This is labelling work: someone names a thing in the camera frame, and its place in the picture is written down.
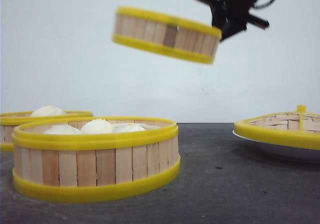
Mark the white plate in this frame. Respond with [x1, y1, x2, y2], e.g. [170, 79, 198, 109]
[232, 129, 320, 164]

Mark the bamboo steamer basket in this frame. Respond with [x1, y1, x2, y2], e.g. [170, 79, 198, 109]
[112, 6, 222, 64]
[12, 117, 181, 203]
[0, 111, 93, 152]

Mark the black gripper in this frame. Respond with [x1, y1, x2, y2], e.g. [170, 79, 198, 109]
[197, 0, 269, 41]

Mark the white bun in left basket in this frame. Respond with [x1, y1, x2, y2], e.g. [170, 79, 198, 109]
[30, 105, 66, 117]

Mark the woven bamboo steamer lid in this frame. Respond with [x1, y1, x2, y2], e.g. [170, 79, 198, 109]
[233, 104, 320, 151]

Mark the right bun with yellow dot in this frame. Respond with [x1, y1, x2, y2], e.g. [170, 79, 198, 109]
[112, 123, 145, 133]

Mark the left white steamed bun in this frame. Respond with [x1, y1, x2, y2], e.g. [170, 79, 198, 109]
[43, 125, 82, 135]

